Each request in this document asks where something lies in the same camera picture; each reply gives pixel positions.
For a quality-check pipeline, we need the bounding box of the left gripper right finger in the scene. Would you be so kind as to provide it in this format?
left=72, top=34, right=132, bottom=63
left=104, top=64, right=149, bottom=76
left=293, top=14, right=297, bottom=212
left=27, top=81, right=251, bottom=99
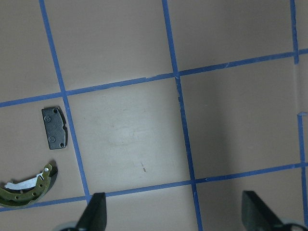
left=242, top=191, right=284, bottom=231

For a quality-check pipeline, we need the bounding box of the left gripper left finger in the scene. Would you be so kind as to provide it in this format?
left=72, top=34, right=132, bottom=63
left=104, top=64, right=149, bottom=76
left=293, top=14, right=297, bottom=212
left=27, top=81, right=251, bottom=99
left=76, top=192, right=107, bottom=231

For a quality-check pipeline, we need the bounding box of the olive green brake shoe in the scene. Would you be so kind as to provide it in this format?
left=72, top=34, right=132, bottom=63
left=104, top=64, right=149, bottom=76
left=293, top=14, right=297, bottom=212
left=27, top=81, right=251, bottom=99
left=0, top=163, right=58, bottom=209

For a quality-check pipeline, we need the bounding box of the black brake pad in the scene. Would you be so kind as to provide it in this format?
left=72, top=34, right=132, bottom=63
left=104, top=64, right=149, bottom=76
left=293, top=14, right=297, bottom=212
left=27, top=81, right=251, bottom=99
left=41, top=106, right=68, bottom=150

